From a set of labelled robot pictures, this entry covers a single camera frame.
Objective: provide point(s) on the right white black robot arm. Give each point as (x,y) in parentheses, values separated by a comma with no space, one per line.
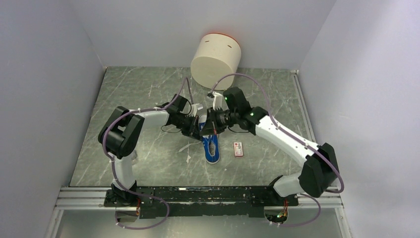
(319,168)

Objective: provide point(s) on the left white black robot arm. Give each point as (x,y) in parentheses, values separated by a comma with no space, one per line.
(120,134)

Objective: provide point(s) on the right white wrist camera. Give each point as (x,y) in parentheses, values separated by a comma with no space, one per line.
(217,100)

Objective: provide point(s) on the white shoelace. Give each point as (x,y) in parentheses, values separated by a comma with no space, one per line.
(187,146)

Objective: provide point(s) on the blue canvas sneaker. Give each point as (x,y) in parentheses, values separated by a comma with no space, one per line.
(211,148)

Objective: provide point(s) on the cream cylindrical container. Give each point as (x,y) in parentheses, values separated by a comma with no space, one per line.
(217,56)

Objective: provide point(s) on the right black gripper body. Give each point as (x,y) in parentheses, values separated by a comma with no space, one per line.
(220,118)

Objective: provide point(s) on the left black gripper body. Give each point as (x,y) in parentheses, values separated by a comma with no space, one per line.
(187,124)

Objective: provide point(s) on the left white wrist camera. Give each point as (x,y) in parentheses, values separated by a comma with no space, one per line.
(195,108)

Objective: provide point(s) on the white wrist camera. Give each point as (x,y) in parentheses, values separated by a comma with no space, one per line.
(195,108)
(217,100)

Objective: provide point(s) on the aluminium frame rail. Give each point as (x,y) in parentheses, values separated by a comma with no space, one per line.
(92,198)

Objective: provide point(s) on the small red white box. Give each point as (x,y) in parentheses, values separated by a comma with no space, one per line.
(238,149)

